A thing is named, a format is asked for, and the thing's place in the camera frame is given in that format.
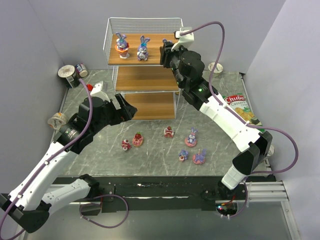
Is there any pink bear roll cake toy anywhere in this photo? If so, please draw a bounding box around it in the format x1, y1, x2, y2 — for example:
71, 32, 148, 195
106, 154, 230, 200
121, 139, 132, 151

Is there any pink bear strawberry donut toy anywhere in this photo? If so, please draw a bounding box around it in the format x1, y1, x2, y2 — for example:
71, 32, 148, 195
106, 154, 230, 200
132, 132, 144, 147

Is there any strawberry cake slice toy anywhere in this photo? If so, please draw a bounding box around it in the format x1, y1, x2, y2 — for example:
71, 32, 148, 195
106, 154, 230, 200
163, 126, 174, 138

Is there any purple bunny red bow toy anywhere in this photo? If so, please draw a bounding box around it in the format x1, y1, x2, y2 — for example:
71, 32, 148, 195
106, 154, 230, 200
162, 38, 173, 44

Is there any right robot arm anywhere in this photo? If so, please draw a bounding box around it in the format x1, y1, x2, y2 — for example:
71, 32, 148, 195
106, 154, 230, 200
159, 39, 272, 198

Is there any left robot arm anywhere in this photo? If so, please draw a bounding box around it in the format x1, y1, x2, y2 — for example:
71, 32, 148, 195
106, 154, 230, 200
0, 93, 138, 233

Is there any white yogurt cup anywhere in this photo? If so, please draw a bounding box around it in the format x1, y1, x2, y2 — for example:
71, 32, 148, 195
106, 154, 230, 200
208, 62, 224, 75

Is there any tipped paper cup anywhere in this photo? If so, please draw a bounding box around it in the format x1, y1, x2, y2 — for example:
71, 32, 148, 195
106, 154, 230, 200
47, 112, 68, 130

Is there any blue white small can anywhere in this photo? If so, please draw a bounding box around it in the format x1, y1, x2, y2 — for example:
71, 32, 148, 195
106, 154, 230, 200
74, 63, 88, 78

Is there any dark paper cup white lid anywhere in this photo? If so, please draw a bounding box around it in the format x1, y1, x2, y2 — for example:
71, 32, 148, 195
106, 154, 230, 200
57, 65, 80, 89

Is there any purple bunny on pink donut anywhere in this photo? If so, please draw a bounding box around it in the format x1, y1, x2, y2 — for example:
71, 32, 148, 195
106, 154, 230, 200
184, 127, 198, 148

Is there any small purple bunny cupcake toy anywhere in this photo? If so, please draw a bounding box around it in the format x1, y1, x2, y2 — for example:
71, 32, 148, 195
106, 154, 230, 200
178, 149, 189, 162

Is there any green chips bag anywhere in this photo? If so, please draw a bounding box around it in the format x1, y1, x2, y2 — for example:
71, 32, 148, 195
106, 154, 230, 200
223, 93, 262, 126

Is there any purple bunny candle donut toy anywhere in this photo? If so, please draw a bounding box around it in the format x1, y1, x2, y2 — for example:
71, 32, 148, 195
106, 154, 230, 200
192, 149, 207, 165

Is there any tin can orange label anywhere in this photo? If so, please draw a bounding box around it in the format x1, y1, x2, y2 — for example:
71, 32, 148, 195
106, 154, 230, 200
266, 144, 275, 157

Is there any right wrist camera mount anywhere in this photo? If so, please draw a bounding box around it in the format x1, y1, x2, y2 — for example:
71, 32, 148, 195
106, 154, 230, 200
171, 27, 195, 52

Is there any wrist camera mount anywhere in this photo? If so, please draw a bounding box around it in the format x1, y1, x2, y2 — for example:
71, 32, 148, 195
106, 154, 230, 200
86, 81, 110, 102
171, 27, 195, 52

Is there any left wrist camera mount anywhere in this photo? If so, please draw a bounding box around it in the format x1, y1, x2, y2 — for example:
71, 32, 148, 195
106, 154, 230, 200
86, 81, 110, 102

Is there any white wire wooden shelf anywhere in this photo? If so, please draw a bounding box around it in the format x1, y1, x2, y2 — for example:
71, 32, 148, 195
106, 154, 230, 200
103, 17, 183, 121

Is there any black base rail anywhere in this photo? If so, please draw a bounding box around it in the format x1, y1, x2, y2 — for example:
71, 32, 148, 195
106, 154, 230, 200
49, 174, 251, 218

